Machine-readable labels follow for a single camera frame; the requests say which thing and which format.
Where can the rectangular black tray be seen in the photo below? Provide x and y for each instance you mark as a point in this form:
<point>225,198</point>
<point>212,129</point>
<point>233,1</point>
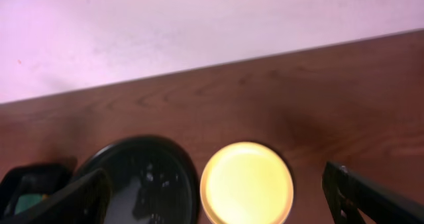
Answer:
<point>40,180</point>

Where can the round black tray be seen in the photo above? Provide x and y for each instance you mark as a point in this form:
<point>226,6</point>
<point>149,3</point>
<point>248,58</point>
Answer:
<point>153,180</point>

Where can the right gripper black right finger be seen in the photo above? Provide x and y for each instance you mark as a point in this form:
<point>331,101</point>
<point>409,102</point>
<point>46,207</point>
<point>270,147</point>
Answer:
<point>349,195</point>

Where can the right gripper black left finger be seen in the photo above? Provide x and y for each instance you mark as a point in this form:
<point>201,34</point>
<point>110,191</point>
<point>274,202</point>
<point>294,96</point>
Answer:
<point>84,201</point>

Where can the yellow plate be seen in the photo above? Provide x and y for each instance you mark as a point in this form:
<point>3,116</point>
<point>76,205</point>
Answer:
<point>246,182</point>

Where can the green yellow sponge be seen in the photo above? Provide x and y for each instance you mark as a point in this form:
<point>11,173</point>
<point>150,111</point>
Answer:
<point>27,201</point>

